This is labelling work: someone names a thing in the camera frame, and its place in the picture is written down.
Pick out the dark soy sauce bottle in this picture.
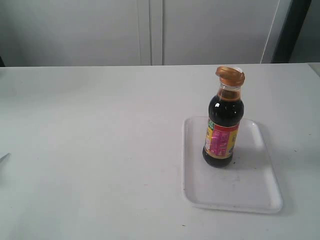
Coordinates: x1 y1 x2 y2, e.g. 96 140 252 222
202 66 245 168

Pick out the white rectangular plastic tray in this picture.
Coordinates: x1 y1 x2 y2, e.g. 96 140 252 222
182 116 283 214

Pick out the white cabinet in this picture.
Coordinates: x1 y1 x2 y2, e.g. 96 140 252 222
0 0 291 67

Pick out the dark vertical post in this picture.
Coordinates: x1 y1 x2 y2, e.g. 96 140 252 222
271 0 312 64

